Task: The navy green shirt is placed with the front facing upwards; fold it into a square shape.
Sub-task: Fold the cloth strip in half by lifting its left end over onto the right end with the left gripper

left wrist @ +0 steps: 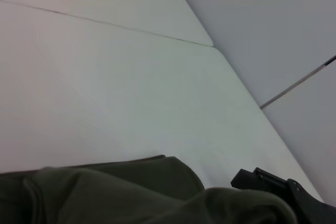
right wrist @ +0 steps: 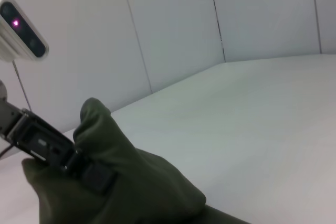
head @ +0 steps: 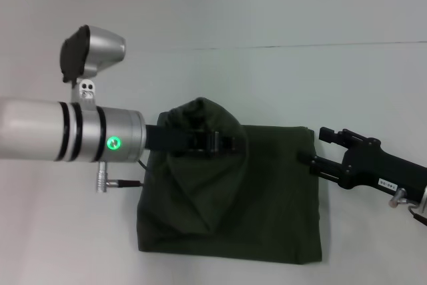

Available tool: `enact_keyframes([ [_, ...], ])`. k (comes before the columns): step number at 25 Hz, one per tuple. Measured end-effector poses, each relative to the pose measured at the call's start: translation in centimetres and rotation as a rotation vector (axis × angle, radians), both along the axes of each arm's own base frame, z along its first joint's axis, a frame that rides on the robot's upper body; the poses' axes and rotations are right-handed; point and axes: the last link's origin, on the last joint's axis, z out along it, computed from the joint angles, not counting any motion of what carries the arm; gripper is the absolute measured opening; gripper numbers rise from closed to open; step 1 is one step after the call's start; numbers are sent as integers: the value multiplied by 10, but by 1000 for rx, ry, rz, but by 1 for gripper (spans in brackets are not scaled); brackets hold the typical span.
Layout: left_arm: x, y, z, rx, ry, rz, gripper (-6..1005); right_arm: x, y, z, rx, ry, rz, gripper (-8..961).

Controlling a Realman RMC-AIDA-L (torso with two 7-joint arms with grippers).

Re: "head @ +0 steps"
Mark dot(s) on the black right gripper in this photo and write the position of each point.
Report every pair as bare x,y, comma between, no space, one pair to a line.
377,171

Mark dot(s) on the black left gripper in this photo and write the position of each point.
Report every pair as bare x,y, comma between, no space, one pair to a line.
170,141

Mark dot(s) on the dark green FREE t-shirt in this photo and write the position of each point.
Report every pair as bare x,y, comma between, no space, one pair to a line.
240,198

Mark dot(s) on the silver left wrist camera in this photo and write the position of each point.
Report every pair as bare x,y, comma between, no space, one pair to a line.
96,48

